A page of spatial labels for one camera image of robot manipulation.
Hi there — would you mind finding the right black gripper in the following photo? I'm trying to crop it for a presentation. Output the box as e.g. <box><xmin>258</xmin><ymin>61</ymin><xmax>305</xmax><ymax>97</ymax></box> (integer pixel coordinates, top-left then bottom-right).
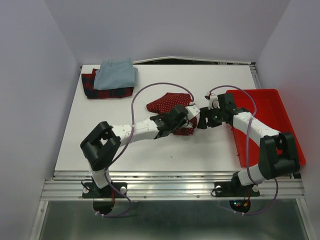
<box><xmin>196</xmin><ymin>104</ymin><xmax>225</xmax><ymax>129</ymax></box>

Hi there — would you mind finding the red polka dot skirt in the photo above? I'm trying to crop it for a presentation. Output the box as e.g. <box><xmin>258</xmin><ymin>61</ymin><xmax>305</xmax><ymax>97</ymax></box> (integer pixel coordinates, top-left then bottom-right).
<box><xmin>146</xmin><ymin>92</ymin><xmax>197</xmax><ymax>136</ymax></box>

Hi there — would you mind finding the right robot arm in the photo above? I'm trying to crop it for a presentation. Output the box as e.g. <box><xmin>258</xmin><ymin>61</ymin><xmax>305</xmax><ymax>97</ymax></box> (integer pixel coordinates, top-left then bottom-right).
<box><xmin>197</xmin><ymin>92</ymin><xmax>300</xmax><ymax>197</ymax></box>

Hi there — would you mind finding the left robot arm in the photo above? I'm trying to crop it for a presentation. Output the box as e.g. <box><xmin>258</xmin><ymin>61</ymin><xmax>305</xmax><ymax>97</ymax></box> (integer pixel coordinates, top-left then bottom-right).
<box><xmin>80</xmin><ymin>104</ymin><xmax>200</xmax><ymax>197</ymax></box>

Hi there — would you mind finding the red plastic tray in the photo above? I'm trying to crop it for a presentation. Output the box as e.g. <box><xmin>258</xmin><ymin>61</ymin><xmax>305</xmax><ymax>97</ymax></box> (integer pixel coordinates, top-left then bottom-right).
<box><xmin>226</xmin><ymin>89</ymin><xmax>306</xmax><ymax>168</ymax></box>

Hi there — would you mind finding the light blue folded skirt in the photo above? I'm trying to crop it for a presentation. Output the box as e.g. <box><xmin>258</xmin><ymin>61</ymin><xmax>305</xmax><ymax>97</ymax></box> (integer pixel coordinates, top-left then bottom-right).
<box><xmin>93</xmin><ymin>57</ymin><xmax>138</xmax><ymax>91</ymax></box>

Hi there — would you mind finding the controller board with leds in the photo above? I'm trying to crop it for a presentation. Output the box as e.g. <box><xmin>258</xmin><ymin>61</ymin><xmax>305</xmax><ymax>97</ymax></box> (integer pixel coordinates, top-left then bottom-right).
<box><xmin>229</xmin><ymin>200</ymin><xmax>251</xmax><ymax>213</ymax></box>

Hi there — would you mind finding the red plaid folded skirt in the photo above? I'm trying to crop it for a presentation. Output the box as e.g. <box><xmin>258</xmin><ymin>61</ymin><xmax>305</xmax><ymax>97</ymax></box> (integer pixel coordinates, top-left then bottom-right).
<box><xmin>81</xmin><ymin>68</ymin><xmax>134</xmax><ymax>100</ymax></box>

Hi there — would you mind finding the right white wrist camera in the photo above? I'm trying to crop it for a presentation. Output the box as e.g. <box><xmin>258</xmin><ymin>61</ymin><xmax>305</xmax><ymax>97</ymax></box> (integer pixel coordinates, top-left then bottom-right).
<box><xmin>205</xmin><ymin>92</ymin><xmax>220</xmax><ymax>110</ymax></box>

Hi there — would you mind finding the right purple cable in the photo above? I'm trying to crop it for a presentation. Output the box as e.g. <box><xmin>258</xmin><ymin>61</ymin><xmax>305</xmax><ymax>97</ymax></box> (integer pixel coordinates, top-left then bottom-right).
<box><xmin>208</xmin><ymin>85</ymin><xmax>280</xmax><ymax>216</ymax></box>

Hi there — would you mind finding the purple cable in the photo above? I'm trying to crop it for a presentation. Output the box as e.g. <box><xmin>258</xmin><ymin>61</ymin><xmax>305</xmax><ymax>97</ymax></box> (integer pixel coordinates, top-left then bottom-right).
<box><xmin>208</xmin><ymin>85</ymin><xmax>280</xmax><ymax>216</ymax></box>
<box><xmin>94</xmin><ymin>82</ymin><xmax>197</xmax><ymax>218</ymax></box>

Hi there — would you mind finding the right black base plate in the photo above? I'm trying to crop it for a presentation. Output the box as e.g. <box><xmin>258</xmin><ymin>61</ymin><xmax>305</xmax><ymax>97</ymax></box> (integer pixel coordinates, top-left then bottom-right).
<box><xmin>210</xmin><ymin>181</ymin><xmax>260</xmax><ymax>198</ymax></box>

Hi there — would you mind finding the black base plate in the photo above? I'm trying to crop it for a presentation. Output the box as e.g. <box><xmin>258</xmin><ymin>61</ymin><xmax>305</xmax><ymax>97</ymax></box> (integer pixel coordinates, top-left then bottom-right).
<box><xmin>82</xmin><ymin>182</ymin><xmax>124</xmax><ymax>199</ymax></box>
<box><xmin>210</xmin><ymin>181</ymin><xmax>260</xmax><ymax>198</ymax></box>

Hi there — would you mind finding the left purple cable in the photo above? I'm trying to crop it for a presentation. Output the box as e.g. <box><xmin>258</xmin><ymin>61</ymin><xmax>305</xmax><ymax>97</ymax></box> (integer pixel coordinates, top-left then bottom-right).
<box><xmin>94</xmin><ymin>82</ymin><xmax>197</xmax><ymax>218</ymax></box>

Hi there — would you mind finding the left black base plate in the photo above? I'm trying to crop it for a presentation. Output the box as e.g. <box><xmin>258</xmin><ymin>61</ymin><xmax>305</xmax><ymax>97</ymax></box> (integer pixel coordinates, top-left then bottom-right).
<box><xmin>82</xmin><ymin>182</ymin><xmax>124</xmax><ymax>199</ymax></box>

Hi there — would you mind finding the aluminium frame rail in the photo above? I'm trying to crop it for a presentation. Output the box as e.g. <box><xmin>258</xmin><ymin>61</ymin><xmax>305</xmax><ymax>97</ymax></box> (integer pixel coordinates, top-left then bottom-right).
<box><xmin>40</xmin><ymin>171</ymin><xmax>305</xmax><ymax>201</ymax></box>

